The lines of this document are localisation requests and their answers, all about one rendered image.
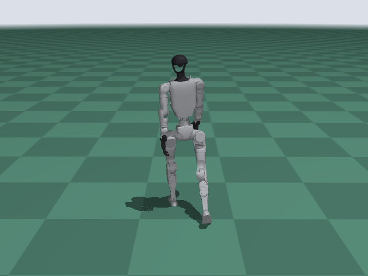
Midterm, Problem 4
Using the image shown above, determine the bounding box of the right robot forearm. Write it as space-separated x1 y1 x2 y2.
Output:
193 102 203 124

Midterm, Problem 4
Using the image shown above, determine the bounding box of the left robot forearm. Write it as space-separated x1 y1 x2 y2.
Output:
158 109 168 139

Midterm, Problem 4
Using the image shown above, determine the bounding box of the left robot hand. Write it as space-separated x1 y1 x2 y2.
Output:
160 135 169 156

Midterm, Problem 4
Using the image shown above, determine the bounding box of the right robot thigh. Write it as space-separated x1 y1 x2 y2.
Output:
193 129 206 181

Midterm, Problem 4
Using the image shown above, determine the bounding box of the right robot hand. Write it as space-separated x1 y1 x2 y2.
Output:
191 121 200 130

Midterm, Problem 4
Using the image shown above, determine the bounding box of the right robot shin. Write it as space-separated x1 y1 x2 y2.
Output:
198 170 208 211

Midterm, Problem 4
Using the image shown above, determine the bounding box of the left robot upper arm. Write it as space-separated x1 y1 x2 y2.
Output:
158 82 170 117

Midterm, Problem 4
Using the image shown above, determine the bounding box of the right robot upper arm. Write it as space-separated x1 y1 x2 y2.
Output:
194 78 205 108

